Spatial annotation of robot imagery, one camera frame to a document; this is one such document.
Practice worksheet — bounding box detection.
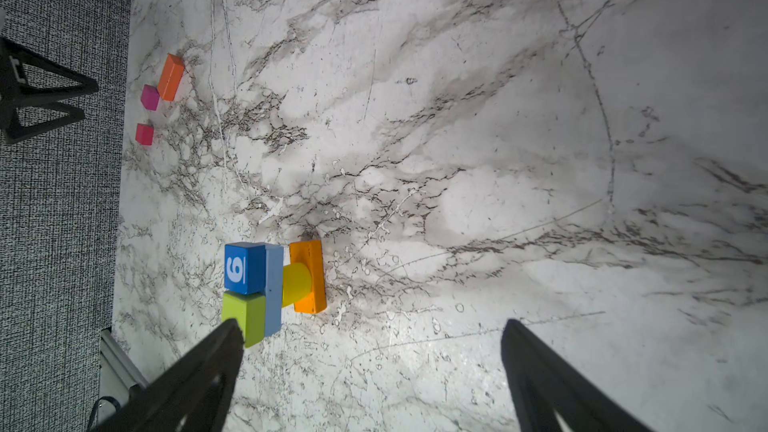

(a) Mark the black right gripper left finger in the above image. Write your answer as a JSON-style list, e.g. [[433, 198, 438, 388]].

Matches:
[[95, 319, 244, 431]]

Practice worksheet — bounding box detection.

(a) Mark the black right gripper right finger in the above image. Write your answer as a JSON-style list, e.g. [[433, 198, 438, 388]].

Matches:
[[501, 319, 648, 431]]

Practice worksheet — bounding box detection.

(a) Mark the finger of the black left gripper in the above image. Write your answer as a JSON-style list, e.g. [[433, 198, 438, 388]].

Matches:
[[2, 102, 85, 144], [2, 38, 99, 109]]

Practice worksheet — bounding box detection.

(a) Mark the lime green wood cube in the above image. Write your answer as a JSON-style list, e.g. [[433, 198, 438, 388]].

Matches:
[[221, 291, 266, 348]]

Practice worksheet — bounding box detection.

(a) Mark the blue number wood cube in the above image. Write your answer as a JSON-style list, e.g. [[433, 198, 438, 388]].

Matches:
[[224, 242, 266, 295]]

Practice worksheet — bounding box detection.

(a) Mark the yellow wood cylinder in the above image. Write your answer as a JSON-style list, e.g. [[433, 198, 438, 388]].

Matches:
[[282, 263, 312, 307]]

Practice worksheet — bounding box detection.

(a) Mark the light blue wood block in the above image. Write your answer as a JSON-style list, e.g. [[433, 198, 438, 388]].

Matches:
[[265, 244, 284, 337]]

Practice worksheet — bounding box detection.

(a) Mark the orange wood block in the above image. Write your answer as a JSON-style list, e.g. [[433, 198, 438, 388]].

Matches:
[[289, 240, 327, 314]]

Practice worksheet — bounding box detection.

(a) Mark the orange-red rectangular wood block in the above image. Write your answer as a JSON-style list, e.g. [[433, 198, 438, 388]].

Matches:
[[157, 54, 185, 102]]

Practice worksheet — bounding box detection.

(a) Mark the pink wood cube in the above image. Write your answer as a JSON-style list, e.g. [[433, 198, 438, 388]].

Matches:
[[135, 123, 154, 146]]

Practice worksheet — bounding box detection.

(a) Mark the purple wood cube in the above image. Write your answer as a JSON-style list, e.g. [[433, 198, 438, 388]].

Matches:
[[140, 84, 160, 111]]

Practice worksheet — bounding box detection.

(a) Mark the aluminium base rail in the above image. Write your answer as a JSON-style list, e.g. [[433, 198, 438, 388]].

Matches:
[[94, 328, 148, 425]]

